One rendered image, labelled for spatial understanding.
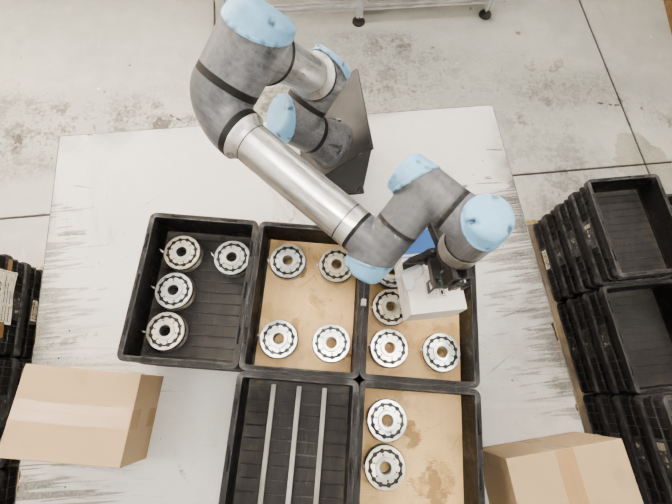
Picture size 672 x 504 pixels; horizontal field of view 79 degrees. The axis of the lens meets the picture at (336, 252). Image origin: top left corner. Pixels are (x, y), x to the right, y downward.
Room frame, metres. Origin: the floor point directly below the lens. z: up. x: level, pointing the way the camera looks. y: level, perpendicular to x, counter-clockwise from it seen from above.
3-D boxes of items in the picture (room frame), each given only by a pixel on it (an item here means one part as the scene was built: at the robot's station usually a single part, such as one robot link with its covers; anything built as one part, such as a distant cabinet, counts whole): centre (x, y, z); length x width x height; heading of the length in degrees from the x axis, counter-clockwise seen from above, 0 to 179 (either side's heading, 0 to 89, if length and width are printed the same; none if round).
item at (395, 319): (0.24, -0.17, 0.86); 0.10 x 0.10 x 0.01
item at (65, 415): (-0.12, 0.61, 0.78); 0.30 x 0.22 x 0.16; 91
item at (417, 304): (0.28, -0.21, 1.09); 0.20 x 0.12 x 0.09; 12
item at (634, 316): (0.33, -1.22, 0.31); 0.40 x 0.30 x 0.34; 12
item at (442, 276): (0.25, -0.22, 1.25); 0.09 x 0.08 x 0.12; 12
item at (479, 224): (0.26, -0.21, 1.41); 0.09 x 0.08 x 0.11; 53
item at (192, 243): (0.33, 0.44, 0.86); 0.10 x 0.10 x 0.01
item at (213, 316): (0.22, 0.36, 0.87); 0.40 x 0.30 x 0.11; 2
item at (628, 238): (0.72, -1.13, 0.37); 0.40 x 0.30 x 0.45; 12
